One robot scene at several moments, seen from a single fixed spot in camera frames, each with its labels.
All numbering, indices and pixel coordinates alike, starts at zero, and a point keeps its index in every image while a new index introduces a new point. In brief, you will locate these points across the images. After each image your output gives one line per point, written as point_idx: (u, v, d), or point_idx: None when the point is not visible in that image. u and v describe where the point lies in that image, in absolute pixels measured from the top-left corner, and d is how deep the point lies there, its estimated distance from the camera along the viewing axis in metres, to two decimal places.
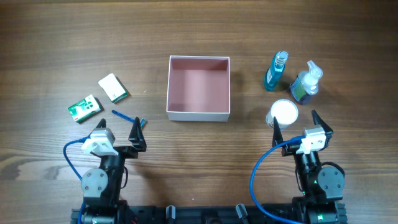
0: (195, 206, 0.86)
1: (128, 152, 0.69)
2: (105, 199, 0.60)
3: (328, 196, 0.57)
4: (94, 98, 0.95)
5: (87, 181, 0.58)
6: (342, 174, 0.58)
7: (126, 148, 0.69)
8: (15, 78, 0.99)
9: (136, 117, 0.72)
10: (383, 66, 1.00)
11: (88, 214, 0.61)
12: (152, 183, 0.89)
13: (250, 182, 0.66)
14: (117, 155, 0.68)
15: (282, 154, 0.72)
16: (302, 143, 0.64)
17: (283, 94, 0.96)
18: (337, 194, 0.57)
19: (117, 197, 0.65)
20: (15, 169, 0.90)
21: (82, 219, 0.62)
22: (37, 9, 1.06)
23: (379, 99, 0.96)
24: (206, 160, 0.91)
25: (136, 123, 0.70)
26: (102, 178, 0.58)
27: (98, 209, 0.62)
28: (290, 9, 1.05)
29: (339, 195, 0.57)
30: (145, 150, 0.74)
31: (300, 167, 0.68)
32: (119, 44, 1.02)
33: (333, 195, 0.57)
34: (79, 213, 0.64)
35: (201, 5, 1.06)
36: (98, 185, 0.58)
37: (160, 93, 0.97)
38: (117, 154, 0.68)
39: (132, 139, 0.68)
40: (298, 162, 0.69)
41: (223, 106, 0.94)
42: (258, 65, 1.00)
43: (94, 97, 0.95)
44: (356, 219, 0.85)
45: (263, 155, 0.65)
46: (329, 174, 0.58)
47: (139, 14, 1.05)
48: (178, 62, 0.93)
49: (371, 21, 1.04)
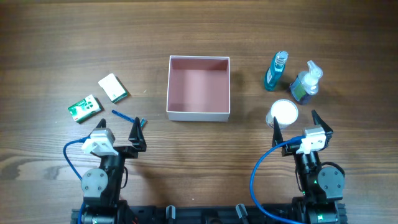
0: (195, 206, 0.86)
1: (128, 152, 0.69)
2: (106, 199, 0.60)
3: (328, 196, 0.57)
4: (94, 97, 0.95)
5: (87, 181, 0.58)
6: (342, 175, 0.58)
7: (127, 148, 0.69)
8: (15, 78, 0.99)
9: (136, 117, 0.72)
10: (383, 66, 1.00)
11: (88, 214, 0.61)
12: (152, 183, 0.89)
13: (251, 182, 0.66)
14: (117, 155, 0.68)
15: (282, 154, 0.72)
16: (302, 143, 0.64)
17: (283, 94, 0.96)
18: (337, 194, 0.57)
19: (117, 197, 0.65)
20: (15, 169, 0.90)
21: (82, 218, 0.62)
22: (36, 9, 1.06)
23: (379, 99, 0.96)
24: (206, 160, 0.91)
25: (136, 123, 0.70)
26: (102, 178, 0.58)
27: (98, 209, 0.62)
28: (290, 9, 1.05)
29: (339, 195, 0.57)
30: (145, 150, 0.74)
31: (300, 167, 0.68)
32: (119, 44, 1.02)
33: (333, 195, 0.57)
34: (79, 213, 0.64)
35: (201, 4, 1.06)
36: (98, 185, 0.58)
37: (160, 93, 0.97)
38: (118, 154, 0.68)
39: (132, 139, 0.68)
40: (298, 162, 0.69)
41: (223, 106, 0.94)
42: (258, 65, 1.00)
43: (94, 97, 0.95)
44: (356, 219, 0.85)
45: (263, 155, 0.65)
46: (329, 174, 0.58)
47: (139, 14, 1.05)
48: (178, 62, 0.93)
49: (371, 21, 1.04)
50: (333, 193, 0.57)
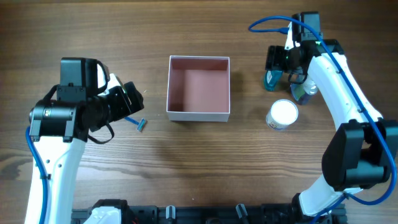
0: (194, 206, 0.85)
1: (125, 95, 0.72)
2: (79, 87, 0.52)
3: (306, 15, 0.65)
4: (115, 77, 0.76)
5: (67, 69, 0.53)
6: (316, 12, 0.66)
7: (123, 89, 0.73)
8: (15, 78, 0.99)
9: (129, 82, 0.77)
10: (383, 66, 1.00)
11: (38, 106, 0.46)
12: (152, 183, 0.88)
13: (255, 24, 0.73)
14: (115, 91, 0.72)
15: (293, 68, 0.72)
16: (288, 31, 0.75)
17: (283, 94, 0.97)
18: (312, 14, 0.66)
19: (76, 86, 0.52)
20: (15, 169, 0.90)
21: (32, 115, 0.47)
22: (36, 9, 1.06)
23: (378, 99, 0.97)
24: (205, 160, 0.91)
25: (130, 86, 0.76)
26: (75, 70, 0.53)
27: (53, 101, 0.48)
28: (290, 8, 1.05)
29: (313, 14, 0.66)
30: (142, 106, 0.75)
31: (290, 62, 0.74)
32: (119, 44, 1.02)
33: (308, 13, 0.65)
34: (27, 131, 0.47)
35: (201, 4, 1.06)
36: (72, 71, 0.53)
37: (160, 93, 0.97)
38: (119, 87, 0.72)
39: (129, 84, 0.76)
40: (288, 65, 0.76)
41: (223, 105, 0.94)
42: (257, 66, 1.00)
43: (115, 77, 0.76)
44: (356, 219, 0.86)
45: (255, 23, 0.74)
46: (309, 18, 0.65)
47: (139, 14, 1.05)
48: (178, 61, 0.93)
49: (370, 21, 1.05)
50: (311, 20, 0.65)
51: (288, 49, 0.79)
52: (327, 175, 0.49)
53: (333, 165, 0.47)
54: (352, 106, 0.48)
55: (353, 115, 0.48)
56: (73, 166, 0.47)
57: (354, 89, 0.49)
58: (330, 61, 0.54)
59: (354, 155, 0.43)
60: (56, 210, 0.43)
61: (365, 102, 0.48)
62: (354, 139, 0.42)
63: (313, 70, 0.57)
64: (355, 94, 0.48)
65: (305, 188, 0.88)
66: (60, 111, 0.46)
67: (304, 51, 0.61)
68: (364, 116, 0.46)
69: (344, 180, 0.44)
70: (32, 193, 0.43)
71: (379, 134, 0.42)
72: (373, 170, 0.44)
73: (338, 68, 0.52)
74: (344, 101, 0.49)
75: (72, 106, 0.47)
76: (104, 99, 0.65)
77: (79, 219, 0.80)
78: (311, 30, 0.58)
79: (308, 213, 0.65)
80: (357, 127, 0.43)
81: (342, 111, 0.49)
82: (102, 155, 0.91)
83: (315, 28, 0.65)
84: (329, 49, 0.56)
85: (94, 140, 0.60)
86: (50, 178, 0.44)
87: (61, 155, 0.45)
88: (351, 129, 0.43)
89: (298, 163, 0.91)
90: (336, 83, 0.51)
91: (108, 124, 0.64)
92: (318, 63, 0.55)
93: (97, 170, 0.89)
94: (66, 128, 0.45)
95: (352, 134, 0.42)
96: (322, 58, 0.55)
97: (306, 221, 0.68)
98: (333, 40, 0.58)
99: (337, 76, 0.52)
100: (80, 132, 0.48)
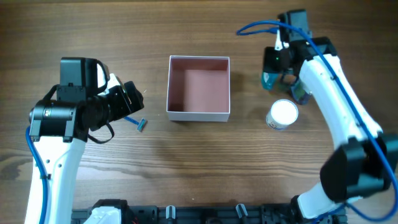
0: (194, 206, 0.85)
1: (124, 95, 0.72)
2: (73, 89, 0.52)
3: (293, 14, 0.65)
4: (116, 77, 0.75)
5: (64, 71, 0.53)
6: (303, 10, 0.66)
7: (123, 89, 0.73)
8: (15, 78, 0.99)
9: (130, 82, 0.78)
10: (383, 66, 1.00)
11: (38, 106, 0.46)
12: (151, 183, 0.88)
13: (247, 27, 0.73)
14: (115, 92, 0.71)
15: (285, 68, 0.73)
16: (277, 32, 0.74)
17: (283, 94, 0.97)
18: (299, 12, 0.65)
19: (73, 86, 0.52)
20: (15, 169, 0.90)
21: (32, 116, 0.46)
22: (36, 9, 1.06)
23: (379, 99, 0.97)
24: (204, 160, 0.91)
25: (130, 86, 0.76)
26: (73, 70, 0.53)
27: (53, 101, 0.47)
28: (290, 9, 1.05)
29: (300, 12, 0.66)
30: (142, 106, 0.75)
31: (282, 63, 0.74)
32: (119, 44, 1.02)
33: (295, 12, 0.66)
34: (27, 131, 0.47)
35: (201, 4, 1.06)
36: (64, 73, 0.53)
37: (160, 93, 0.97)
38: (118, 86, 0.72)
39: (128, 83, 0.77)
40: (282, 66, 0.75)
41: (223, 105, 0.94)
42: (258, 66, 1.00)
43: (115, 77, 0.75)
44: (357, 219, 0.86)
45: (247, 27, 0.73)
46: (296, 17, 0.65)
47: (139, 14, 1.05)
48: (178, 61, 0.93)
49: (371, 21, 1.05)
50: (298, 17, 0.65)
51: (278, 50, 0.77)
52: (330, 190, 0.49)
53: (334, 181, 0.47)
54: (350, 120, 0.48)
55: (351, 130, 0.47)
56: (73, 167, 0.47)
57: (351, 100, 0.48)
58: (324, 68, 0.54)
59: (356, 172, 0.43)
60: (56, 210, 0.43)
61: (362, 113, 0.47)
62: (354, 159, 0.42)
63: (306, 73, 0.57)
64: (352, 106, 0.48)
65: (305, 188, 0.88)
66: (61, 111, 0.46)
67: (293, 52, 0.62)
68: (363, 130, 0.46)
69: (346, 196, 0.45)
70: (31, 195, 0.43)
71: (379, 151, 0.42)
72: (375, 183, 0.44)
73: (333, 75, 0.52)
74: (342, 114, 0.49)
75: (72, 106, 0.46)
76: (104, 99, 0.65)
77: (79, 219, 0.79)
78: (301, 32, 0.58)
79: (308, 216, 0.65)
80: (357, 145, 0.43)
81: (340, 124, 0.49)
82: (102, 155, 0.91)
83: (303, 26, 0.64)
84: (320, 51, 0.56)
85: (94, 140, 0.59)
86: (50, 178, 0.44)
87: (61, 155, 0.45)
88: (351, 150, 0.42)
89: (298, 163, 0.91)
90: (333, 94, 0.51)
91: (108, 124, 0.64)
92: (311, 68, 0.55)
93: (97, 170, 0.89)
94: (66, 129, 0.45)
95: (352, 154, 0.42)
96: (314, 61, 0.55)
97: (308, 221, 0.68)
98: (324, 39, 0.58)
99: (333, 83, 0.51)
100: (80, 132, 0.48)
